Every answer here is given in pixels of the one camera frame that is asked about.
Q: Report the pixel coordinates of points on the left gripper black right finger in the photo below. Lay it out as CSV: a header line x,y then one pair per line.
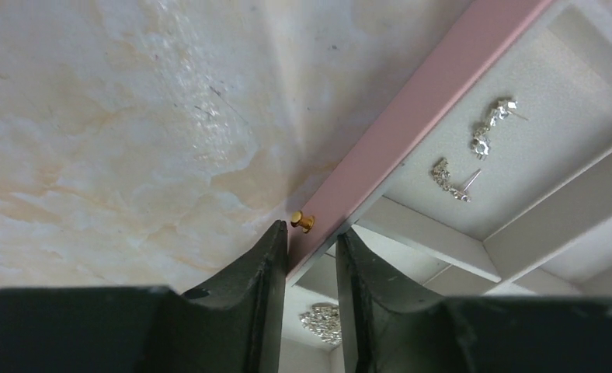
x,y
390,323

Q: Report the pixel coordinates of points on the pink jewelry box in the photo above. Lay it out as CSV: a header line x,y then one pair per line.
x,y
533,219

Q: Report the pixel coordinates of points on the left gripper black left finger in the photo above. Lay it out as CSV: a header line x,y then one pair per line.
x,y
229,323

